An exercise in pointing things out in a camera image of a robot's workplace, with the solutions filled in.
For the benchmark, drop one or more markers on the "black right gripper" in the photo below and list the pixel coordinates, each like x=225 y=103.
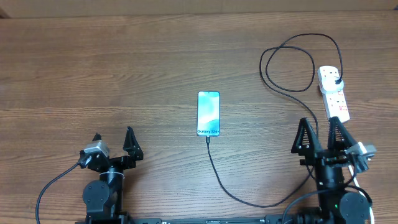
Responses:
x=324 y=157

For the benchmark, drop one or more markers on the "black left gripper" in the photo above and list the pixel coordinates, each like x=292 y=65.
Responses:
x=134 y=152

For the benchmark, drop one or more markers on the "Samsung Galaxy smartphone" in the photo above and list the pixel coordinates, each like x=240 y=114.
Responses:
x=208 y=113

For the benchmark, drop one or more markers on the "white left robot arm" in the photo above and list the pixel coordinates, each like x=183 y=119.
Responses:
x=104 y=197

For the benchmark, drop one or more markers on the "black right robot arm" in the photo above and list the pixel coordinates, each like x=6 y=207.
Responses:
x=336 y=167

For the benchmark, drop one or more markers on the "white charger plug adapter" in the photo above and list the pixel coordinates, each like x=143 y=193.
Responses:
x=329 y=85

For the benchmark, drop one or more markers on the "white power strip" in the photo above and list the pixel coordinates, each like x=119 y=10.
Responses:
x=335 y=103

